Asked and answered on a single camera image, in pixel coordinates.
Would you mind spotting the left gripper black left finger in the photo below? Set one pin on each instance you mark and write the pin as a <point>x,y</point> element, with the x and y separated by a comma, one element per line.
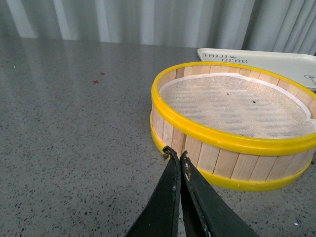
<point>160,216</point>

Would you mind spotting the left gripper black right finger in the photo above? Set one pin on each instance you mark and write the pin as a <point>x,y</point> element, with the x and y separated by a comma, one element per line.
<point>204,211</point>

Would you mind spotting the cream bear-print tray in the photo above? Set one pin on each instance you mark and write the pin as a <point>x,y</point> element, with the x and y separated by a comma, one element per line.
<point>298,67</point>

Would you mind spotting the wooden steamer basket, yellow rims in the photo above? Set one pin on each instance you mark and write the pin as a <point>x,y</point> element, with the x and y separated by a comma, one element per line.
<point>230,160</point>

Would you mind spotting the white mesh steamer liner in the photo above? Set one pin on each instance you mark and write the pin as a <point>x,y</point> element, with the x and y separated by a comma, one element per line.
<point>239,105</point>

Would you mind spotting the grey pleated curtain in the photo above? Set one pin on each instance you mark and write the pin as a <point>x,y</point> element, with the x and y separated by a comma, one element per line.
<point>263,25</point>

